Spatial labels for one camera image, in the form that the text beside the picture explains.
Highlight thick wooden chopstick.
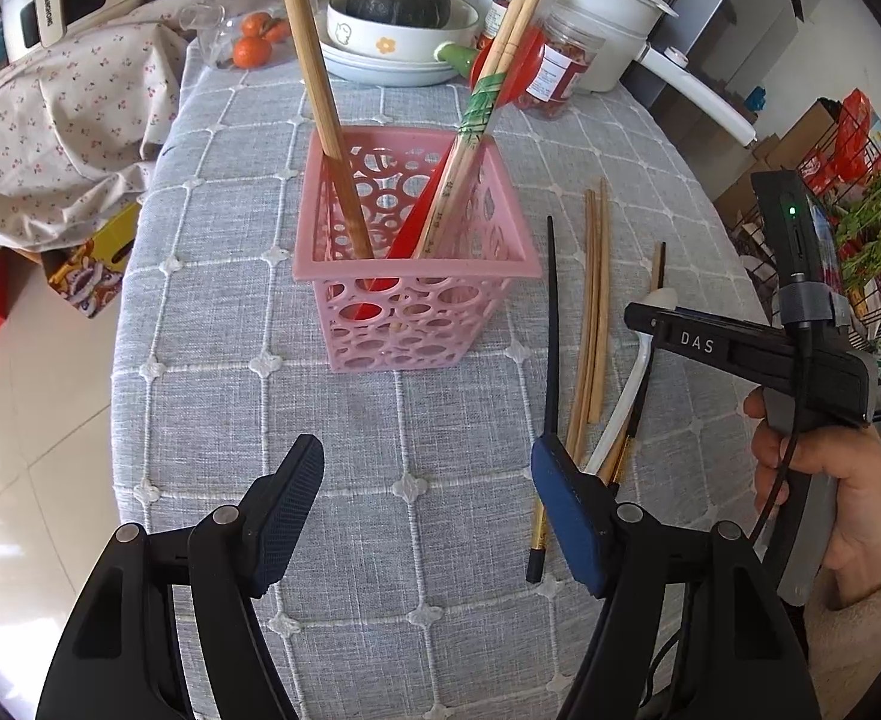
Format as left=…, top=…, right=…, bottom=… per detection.
left=283, top=0, right=376, bottom=260
left=270, top=0, right=367, bottom=262

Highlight cardboard box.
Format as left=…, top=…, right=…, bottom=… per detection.
left=712, top=100, right=841, bottom=242

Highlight black chopstick with gold band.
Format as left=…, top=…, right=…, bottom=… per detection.
left=598, top=241, right=667, bottom=492
left=525, top=215, right=563, bottom=584

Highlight white-lidded jar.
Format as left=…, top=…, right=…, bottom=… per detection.
left=481, top=0, right=556, bottom=55

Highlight green-banded chopstick pack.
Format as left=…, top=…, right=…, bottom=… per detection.
left=410, top=0, right=544, bottom=257

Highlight green plastic handle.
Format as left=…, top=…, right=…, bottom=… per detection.
left=433, top=40, right=481, bottom=77

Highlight white plastic spoon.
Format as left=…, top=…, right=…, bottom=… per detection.
left=582, top=288, right=682, bottom=478

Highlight glass fruit container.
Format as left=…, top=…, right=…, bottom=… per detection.
left=179, top=1, right=296, bottom=73

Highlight colourful printed carton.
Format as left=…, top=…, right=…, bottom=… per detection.
left=41, top=201, right=143, bottom=320

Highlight white bowl with flower print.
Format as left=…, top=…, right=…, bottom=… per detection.
left=325, top=0, right=481, bottom=59

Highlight red plastic bag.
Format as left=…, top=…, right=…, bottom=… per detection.
left=799, top=88, right=881, bottom=200

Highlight thin wooden chopstick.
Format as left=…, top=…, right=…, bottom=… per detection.
left=571, top=195, right=603, bottom=458
left=562, top=190, right=595, bottom=464
left=586, top=178, right=612, bottom=425

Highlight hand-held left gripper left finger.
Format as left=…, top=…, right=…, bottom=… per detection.
left=35, top=433, right=326, bottom=720

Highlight grey checked tablecloth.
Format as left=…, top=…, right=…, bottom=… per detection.
left=110, top=30, right=787, bottom=720

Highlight white electric cooking pot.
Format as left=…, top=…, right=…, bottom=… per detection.
left=487, top=0, right=758, bottom=149

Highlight person's right hand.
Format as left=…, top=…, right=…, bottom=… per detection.
left=742, top=388, right=881, bottom=582

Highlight pink perforated plastic basket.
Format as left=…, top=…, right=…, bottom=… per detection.
left=292, top=125, right=544, bottom=374

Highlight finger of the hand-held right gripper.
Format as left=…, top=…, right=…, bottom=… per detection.
left=624, top=302, right=664, bottom=350

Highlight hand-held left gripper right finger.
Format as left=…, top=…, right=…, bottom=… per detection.
left=531, top=435, right=824, bottom=720

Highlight clear jar with red contents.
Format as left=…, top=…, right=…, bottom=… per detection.
left=519, top=4, right=608, bottom=122

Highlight white plate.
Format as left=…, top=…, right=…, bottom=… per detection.
left=319, top=39, right=473, bottom=88

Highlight grey metal cabinet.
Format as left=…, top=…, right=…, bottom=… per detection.
left=604, top=0, right=805, bottom=137

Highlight red plastic spoon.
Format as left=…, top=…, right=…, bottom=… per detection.
left=335, top=25, right=549, bottom=323

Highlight floral print cloth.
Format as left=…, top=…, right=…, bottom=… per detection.
left=0, top=13, right=188, bottom=250

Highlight person's right forearm cream sleeve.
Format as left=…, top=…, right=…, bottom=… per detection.
left=799, top=502, right=881, bottom=720

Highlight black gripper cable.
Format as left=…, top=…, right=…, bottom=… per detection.
left=747, top=322, right=817, bottom=545

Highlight tangerine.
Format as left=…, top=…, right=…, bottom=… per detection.
left=240, top=10, right=293, bottom=44
left=231, top=35, right=274, bottom=69

